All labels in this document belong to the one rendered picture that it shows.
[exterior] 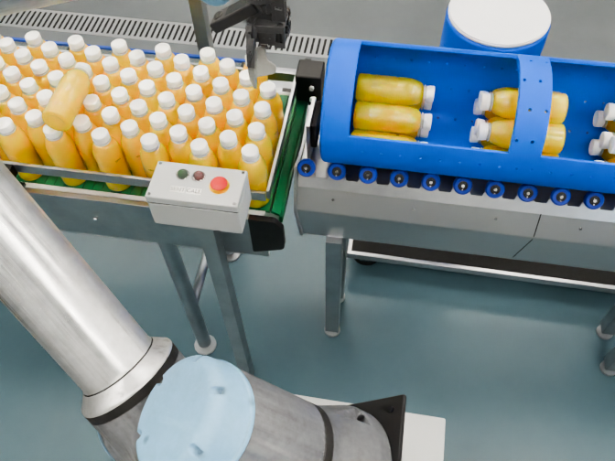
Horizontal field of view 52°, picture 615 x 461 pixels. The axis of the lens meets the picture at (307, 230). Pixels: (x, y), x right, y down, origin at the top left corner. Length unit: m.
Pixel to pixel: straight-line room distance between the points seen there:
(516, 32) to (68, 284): 1.38
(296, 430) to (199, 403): 0.12
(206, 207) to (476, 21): 0.93
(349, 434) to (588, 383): 1.71
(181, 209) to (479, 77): 0.78
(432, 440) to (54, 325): 0.62
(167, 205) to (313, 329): 1.14
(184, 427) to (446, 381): 1.68
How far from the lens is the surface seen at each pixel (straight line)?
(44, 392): 2.49
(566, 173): 1.47
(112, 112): 1.59
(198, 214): 1.38
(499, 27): 1.87
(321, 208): 1.61
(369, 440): 0.85
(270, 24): 1.33
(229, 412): 0.73
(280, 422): 0.77
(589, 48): 3.61
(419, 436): 1.11
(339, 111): 1.38
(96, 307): 0.86
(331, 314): 2.21
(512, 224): 1.63
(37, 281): 0.84
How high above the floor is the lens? 2.16
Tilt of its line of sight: 56 degrees down
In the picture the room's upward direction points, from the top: 2 degrees counter-clockwise
